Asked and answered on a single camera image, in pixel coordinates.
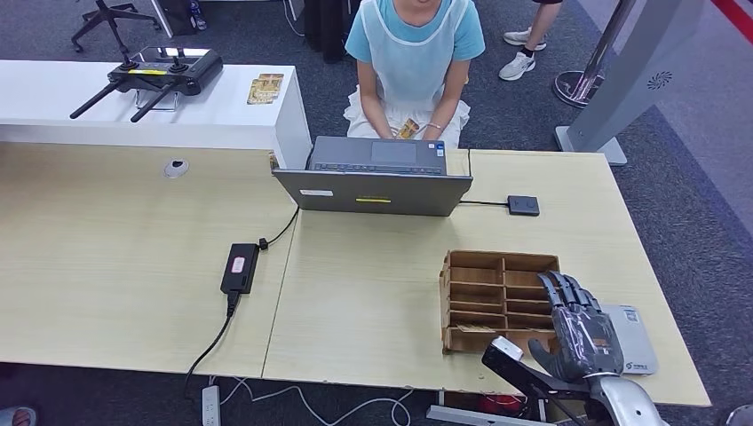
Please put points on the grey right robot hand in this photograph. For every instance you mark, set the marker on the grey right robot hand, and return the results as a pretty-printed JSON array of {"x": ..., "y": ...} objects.
[{"x": 585, "y": 341}]

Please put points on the person's right forearm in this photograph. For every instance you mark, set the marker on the person's right forearm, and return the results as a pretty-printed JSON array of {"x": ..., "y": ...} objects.
[{"x": 379, "y": 109}]

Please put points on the white power strip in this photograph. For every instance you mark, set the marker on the white power strip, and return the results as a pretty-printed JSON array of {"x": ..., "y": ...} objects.
[{"x": 210, "y": 406}]

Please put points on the red object under desk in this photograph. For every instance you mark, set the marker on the red object under desk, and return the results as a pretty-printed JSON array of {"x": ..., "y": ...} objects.
[{"x": 501, "y": 404}]

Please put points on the black office chair base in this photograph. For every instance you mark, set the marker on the black office chair base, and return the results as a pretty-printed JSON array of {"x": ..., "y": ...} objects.
[{"x": 109, "y": 17}]

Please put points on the person's left forearm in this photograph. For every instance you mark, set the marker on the person's left forearm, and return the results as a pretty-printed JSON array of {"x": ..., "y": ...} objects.
[{"x": 450, "y": 106}]

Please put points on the white counter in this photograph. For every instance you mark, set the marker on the white counter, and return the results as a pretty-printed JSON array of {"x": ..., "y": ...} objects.
[{"x": 221, "y": 117}]

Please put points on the white desk frame bar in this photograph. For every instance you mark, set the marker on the white desk frame bar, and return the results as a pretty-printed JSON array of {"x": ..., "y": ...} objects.
[{"x": 470, "y": 418}]

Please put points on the person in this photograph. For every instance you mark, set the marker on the person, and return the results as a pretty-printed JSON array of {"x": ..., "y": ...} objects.
[{"x": 413, "y": 59}]

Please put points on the person's left hand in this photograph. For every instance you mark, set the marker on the person's left hand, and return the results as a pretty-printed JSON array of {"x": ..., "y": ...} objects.
[{"x": 431, "y": 133}]

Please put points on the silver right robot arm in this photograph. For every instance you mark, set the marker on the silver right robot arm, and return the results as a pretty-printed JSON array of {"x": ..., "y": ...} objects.
[{"x": 626, "y": 406}]

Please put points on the white card reader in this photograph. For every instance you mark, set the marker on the white card reader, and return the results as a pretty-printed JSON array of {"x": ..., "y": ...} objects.
[{"x": 638, "y": 341}]

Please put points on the gold printed ID card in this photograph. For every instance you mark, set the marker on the gold printed ID card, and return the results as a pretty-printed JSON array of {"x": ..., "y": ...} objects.
[{"x": 409, "y": 129}]

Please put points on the metal stanchion post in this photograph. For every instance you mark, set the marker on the metal stanchion post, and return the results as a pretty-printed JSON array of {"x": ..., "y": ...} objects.
[{"x": 577, "y": 85}]

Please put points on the black computer tower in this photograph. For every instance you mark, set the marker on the black computer tower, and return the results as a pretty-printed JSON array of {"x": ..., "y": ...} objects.
[{"x": 176, "y": 14}]

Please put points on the person's right hand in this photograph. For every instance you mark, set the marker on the person's right hand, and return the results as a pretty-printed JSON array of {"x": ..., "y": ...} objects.
[{"x": 394, "y": 131}]

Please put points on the bystander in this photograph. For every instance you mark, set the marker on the bystander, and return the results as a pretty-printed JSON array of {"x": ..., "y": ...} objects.
[{"x": 519, "y": 63}]

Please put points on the black fabric-covered object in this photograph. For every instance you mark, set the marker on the black fabric-covered object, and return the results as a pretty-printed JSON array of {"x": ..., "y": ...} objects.
[{"x": 324, "y": 29}]

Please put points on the grey kiosk stand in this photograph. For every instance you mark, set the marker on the grey kiosk stand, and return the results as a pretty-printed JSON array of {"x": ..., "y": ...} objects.
[{"x": 633, "y": 76}]

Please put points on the small black square device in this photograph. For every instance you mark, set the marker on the small black square device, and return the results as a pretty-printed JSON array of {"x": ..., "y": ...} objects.
[{"x": 523, "y": 206}]

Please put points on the gold hotel key card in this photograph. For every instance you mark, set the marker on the gold hotel key card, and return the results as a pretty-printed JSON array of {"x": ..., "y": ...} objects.
[{"x": 475, "y": 330}]

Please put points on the person's foot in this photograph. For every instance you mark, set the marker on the person's foot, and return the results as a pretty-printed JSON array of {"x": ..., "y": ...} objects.
[{"x": 17, "y": 416}]

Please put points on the black power adapter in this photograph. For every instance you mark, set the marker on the black power adapter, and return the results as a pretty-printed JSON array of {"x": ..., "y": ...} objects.
[{"x": 240, "y": 267}]

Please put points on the wooden card organizer box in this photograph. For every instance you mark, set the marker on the wooden card organizer box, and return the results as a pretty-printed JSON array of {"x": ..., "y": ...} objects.
[{"x": 474, "y": 294}]

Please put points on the grey laptop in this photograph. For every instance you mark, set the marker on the grey laptop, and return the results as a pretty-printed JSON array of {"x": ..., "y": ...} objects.
[{"x": 374, "y": 191}]

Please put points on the gold card stack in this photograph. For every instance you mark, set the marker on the gold card stack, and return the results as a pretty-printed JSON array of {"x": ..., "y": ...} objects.
[{"x": 265, "y": 89}]

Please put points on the black remote controller with antennas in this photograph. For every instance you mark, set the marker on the black remote controller with antennas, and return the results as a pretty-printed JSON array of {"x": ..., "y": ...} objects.
[{"x": 168, "y": 70}]

